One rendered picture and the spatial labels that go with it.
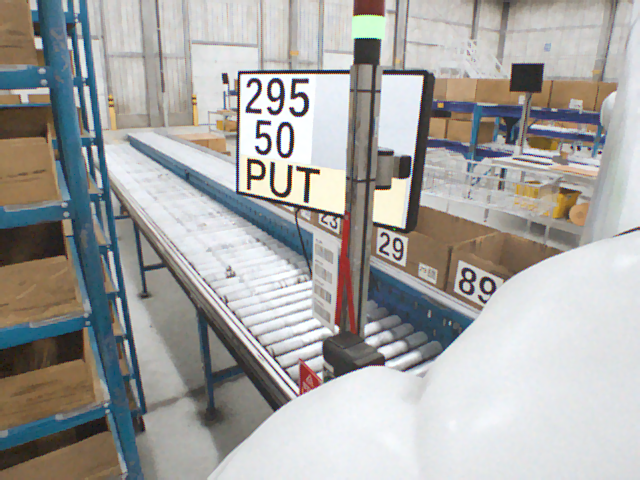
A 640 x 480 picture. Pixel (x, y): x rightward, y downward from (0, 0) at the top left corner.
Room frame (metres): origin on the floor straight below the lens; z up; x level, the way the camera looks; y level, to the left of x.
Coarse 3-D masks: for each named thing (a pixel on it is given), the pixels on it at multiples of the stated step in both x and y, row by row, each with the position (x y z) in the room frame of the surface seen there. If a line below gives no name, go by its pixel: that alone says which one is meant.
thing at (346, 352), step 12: (336, 336) 0.65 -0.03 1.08; (348, 336) 0.65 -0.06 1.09; (324, 348) 0.64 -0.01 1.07; (336, 348) 0.62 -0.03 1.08; (348, 348) 0.61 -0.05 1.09; (360, 348) 0.61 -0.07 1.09; (372, 348) 0.61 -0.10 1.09; (324, 360) 0.64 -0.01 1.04; (336, 360) 0.61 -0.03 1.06; (348, 360) 0.58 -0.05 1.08; (360, 360) 0.58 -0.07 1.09; (372, 360) 0.58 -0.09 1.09; (384, 360) 0.59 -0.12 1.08; (336, 372) 0.63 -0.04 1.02; (348, 372) 0.58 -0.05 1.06
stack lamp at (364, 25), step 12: (360, 0) 0.69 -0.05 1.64; (372, 0) 0.68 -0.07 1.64; (384, 0) 0.69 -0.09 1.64; (360, 12) 0.69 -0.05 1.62; (372, 12) 0.68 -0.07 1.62; (384, 12) 0.70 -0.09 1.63; (360, 24) 0.69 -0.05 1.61; (372, 24) 0.68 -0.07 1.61; (384, 24) 0.70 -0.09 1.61; (360, 36) 0.69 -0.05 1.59; (372, 36) 0.68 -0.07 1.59
